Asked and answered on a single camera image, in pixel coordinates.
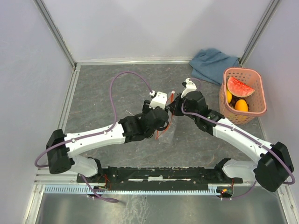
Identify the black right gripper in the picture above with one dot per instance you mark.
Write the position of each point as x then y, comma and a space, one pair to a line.
173, 107

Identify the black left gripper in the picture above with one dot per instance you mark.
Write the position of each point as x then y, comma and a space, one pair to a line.
145, 108

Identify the watermelon slice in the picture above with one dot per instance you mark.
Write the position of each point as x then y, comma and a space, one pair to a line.
239, 89

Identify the orange mango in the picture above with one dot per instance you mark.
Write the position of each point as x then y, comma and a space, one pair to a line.
241, 105

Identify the pink plastic basket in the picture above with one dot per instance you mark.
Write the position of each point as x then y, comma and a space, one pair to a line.
256, 101

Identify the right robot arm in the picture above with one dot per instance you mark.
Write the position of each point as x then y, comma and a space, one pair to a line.
270, 165

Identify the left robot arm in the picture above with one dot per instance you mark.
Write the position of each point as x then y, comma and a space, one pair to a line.
64, 150

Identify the blue cloth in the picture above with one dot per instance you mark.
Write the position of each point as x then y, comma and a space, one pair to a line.
210, 64

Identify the yellow mango left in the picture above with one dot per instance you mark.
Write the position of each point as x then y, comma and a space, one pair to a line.
229, 96

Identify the dark red grapes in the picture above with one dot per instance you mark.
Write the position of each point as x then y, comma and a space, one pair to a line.
233, 101

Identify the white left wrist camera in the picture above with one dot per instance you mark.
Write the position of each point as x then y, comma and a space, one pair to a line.
159, 97

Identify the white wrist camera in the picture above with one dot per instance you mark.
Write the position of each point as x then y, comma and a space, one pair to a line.
188, 86
159, 97

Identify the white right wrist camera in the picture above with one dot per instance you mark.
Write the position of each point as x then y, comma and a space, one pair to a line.
188, 86

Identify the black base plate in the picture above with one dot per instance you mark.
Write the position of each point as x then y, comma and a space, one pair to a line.
159, 179

